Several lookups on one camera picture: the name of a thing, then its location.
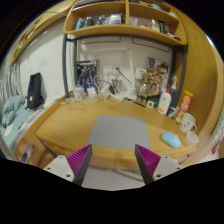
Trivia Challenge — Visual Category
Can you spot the teal blanket on bed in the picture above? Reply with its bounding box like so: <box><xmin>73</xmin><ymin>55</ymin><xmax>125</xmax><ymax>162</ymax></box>
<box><xmin>2</xmin><ymin>95</ymin><xmax>26</xmax><ymax>128</ymax></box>

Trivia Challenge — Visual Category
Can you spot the red yellow snack can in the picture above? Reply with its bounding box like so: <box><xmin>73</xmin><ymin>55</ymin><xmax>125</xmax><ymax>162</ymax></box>
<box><xmin>175</xmin><ymin>90</ymin><xmax>193</xmax><ymax>124</ymax></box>

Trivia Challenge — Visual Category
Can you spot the light blue computer mouse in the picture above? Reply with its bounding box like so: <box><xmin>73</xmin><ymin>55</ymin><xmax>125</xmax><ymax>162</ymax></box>
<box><xmin>161</xmin><ymin>132</ymin><xmax>181</xmax><ymax>148</ymax></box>

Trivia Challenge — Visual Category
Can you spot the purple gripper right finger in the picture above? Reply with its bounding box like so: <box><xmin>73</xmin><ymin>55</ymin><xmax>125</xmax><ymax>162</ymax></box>
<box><xmin>135</xmin><ymin>144</ymin><xmax>161</xmax><ymax>185</ymax></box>

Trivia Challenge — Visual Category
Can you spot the clear plastic cup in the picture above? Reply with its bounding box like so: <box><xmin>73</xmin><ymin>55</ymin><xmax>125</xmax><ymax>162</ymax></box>
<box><xmin>185</xmin><ymin>131</ymin><xmax>199</xmax><ymax>146</ymax></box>

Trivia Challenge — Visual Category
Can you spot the clear glass jar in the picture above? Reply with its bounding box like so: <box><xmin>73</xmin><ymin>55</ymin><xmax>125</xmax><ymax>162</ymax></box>
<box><xmin>74</xmin><ymin>85</ymin><xmax>84</xmax><ymax>101</ymax></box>

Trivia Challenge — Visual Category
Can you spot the white power adapter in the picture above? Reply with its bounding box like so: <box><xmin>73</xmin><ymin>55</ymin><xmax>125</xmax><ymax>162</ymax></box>
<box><xmin>87</xmin><ymin>87</ymin><xmax>97</xmax><ymax>97</ymax></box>

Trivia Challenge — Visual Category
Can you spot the blue robot model box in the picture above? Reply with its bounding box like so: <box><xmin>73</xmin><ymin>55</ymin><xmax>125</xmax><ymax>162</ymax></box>
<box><xmin>77</xmin><ymin>60</ymin><xmax>100</xmax><ymax>90</ymax></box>

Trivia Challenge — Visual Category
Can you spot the gold robot figurine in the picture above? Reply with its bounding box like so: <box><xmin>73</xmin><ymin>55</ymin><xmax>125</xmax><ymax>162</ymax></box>
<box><xmin>137</xmin><ymin>72</ymin><xmax>161</xmax><ymax>106</ymax></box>

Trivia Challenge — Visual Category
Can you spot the white lotion bottle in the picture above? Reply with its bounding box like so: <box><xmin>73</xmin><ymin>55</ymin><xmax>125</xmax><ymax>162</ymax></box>
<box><xmin>157</xmin><ymin>87</ymin><xmax>172</xmax><ymax>115</ymax></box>

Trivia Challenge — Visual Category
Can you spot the dark blue spray bottle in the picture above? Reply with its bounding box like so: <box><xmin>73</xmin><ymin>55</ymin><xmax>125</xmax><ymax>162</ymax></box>
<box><xmin>170</xmin><ymin>76</ymin><xmax>177</xmax><ymax>107</ymax></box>

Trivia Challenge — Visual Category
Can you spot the wooden wall shelf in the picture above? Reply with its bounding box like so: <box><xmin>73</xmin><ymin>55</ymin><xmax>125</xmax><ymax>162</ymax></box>
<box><xmin>63</xmin><ymin>0</ymin><xmax>187</xmax><ymax>46</ymax></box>

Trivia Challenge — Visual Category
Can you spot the small white cube clock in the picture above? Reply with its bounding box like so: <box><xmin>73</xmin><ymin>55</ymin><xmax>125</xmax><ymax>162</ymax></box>
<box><xmin>147</xmin><ymin>100</ymin><xmax>155</xmax><ymax>108</ymax></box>

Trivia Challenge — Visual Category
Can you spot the white mug with print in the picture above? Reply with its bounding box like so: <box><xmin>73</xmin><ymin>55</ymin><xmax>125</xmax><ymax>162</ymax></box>
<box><xmin>180</xmin><ymin>113</ymin><xmax>197</xmax><ymax>133</ymax></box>

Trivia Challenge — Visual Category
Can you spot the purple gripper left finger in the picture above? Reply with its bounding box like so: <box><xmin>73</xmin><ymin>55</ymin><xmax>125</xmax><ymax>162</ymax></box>
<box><xmin>66</xmin><ymin>145</ymin><xmax>92</xmax><ymax>186</ymax></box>

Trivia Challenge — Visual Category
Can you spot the grey mouse pad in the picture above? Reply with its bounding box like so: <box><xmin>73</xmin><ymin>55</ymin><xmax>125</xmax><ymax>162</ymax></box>
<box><xmin>88</xmin><ymin>115</ymin><xmax>150</xmax><ymax>149</ymax></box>

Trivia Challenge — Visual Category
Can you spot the dark blue backpack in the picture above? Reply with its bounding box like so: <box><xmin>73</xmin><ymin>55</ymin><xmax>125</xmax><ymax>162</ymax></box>
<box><xmin>27</xmin><ymin>73</ymin><xmax>44</xmax><ymax>109</ymax></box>

